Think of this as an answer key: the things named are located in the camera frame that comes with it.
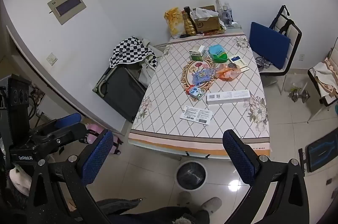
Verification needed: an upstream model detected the person's left hand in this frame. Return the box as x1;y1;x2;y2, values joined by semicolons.
9;163;33;197

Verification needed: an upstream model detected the blue green packet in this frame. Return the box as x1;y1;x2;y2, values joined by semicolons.
208;45;228;63

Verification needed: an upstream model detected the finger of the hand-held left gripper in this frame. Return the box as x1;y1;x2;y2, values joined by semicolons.
59;122;88;147
54;113;83;130

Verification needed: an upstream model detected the long white box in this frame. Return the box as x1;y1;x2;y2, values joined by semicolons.
206;89;251;105

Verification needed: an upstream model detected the golden oil bottle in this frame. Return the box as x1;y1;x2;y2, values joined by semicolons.
183;13;197;36

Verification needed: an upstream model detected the white plastic bag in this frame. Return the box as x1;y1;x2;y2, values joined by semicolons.
190;8;219;21

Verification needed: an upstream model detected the white blue medicine box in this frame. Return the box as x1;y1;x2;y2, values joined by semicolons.
229;56;250;72

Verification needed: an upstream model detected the white green box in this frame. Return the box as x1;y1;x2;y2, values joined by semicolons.
188;45;208;61

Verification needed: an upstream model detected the black blue fitness board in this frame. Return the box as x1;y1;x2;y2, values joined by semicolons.
298;132;338;175

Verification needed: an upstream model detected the clear plastic water bottle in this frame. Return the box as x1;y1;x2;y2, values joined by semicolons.
222;3;233;27

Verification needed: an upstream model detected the beige cloth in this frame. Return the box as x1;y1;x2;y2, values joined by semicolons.
311;56;338;98

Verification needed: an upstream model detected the chair with blue cushion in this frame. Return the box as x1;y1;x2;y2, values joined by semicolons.
249;5;308;96

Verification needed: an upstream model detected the pink plastic item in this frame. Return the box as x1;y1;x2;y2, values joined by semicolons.
80;123;123;156

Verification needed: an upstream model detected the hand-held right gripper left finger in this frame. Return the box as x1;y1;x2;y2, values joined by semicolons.
28;129;114;224

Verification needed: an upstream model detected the white wall switch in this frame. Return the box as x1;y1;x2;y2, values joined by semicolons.
46;53;59;66

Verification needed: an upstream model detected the metal dumbbell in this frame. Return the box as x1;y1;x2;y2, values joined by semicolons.
288;89;311;103

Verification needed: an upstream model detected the grey slipper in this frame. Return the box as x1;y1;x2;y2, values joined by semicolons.
199;197;222;214
177;191;193;208

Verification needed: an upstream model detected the small blue white carton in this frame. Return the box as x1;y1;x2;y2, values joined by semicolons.
187;85;206;101

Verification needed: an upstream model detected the blue clear plastic wrapper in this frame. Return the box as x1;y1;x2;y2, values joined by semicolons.
191;67;217;87

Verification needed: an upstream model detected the blue flat board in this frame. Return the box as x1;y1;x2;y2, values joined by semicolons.
249;22;291;70

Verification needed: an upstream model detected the black white checkered cloth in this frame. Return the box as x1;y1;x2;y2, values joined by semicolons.
109;36;158;69

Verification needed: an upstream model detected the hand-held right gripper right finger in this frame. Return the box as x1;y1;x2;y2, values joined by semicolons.
222;130;310;224

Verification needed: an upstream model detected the beige wall electrical panel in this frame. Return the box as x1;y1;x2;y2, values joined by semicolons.
47;0;88;26

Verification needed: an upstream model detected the orange plastic bag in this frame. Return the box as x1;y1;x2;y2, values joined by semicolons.
214;63;242;81

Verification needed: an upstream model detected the brown cardboard box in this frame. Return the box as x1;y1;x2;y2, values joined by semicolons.
193;5;223;33

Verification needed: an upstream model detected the yellow snack bag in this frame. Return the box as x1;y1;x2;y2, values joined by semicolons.
164;7;185;38

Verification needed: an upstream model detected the black white chair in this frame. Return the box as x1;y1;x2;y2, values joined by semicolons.
307;38;338;123

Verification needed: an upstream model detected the white cloth bag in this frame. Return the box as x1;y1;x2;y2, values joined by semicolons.
137;38;164;88

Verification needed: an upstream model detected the round white bin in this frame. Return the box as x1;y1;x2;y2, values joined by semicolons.
176;160;207;191

